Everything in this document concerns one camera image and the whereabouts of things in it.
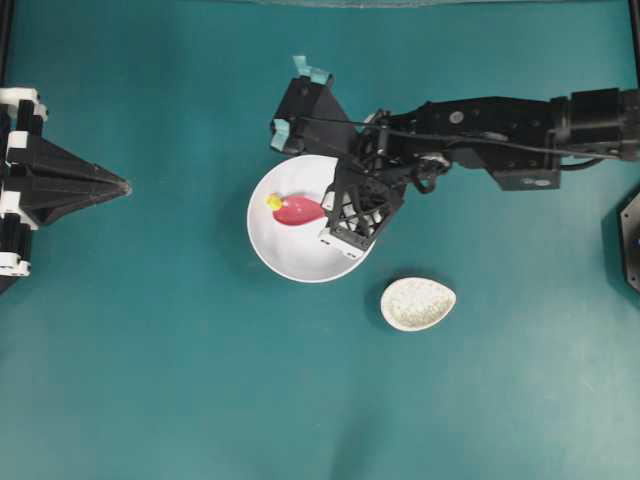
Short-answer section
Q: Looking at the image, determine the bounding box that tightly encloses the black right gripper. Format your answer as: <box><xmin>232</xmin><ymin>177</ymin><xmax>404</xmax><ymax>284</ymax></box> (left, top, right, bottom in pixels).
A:
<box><xmin>321</xmin><ymin>112</ymin><xmax>440</xmax><ymax>251</ymax></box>

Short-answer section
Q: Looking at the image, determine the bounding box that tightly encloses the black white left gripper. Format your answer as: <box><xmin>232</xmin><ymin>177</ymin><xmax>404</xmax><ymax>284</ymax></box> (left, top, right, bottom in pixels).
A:
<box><xmin>1</xmin><ymin>87</ymin><xmax>131</xmax><ymax>292</ymax></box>

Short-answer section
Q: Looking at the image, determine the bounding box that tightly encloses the red plastic spoon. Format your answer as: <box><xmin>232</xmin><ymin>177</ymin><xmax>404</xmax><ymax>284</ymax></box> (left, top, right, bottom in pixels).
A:
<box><xmin>271</xmin><ymin>195</ymin><xmax>325</xmax><ymax>226</ymax></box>

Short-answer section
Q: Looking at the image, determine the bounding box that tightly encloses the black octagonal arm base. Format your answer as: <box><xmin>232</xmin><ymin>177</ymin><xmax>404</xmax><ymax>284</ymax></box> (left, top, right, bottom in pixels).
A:
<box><xmin>601</xmin><ymin>186</ymin><xmax>639</xmax><ymax>306</ymax></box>

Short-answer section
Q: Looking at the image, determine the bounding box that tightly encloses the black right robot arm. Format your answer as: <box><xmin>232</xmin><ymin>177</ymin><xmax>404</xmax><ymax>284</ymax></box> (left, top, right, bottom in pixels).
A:
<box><xmin>321</xmin><ymin>89</ymin><xmax>639</xmax><ymax>259</ymax></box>

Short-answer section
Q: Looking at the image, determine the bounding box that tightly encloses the white round bowl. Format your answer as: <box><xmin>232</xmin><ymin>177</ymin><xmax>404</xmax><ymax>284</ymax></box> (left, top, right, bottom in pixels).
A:
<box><xmin>247</xmin><ymin>155</ymin><xmax>369</xmax><ymax>283</ymax></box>

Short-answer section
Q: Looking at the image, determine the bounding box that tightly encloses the teal tape tag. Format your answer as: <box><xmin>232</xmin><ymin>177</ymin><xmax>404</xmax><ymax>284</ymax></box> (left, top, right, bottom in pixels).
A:
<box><xmin>293</xmin><ymin>55</ymin><xmax>331</xmax><ymax>85</ymax></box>

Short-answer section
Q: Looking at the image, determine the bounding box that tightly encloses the speckled white egg-shaped dish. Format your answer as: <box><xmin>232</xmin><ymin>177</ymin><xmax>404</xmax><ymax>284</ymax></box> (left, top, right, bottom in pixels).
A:
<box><xmin>380</xmin><ymin>277</ymin><xmax>457</xmax><ymax>332</ymax></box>

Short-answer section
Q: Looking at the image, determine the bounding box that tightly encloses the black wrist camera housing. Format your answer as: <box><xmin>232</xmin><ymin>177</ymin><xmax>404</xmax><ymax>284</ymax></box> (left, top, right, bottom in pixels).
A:
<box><xmin>270</xmin><ymin>75</ymin><xmax>358</xmax><ymax>157</ymax></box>

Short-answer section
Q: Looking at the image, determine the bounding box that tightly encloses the thin black cable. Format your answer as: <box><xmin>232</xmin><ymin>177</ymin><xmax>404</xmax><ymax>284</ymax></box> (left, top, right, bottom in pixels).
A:
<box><xmin>273</xmin><ymin>115</ymin><xmax>626</xmax><ymax>166</ymax></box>

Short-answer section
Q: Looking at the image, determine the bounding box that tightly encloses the black frame bar left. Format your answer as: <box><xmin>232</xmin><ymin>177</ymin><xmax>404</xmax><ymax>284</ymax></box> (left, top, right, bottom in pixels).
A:
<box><xmin>0</xmin><ymin>0</ymin><xmax>15</xmax><ymax>85</ymax></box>

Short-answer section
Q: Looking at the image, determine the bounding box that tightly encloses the black frame bar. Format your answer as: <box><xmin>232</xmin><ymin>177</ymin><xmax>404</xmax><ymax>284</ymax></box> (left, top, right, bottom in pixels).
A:
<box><xmin>0</xmin><ymin>0</ymin><xmax>15</xmax><ymax>85</ymax></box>
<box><xmin>627</xmin><ymin>0</ymin><xmax>640</xmax><ymax>83</ymax></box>

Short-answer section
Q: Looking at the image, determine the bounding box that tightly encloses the black frame bar right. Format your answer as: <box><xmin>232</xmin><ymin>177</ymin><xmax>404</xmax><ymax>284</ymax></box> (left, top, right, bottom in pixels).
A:
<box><xmin>627</xmin><ymin>0</ymin><xmax>640</xmax><ymax>83</ymax></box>

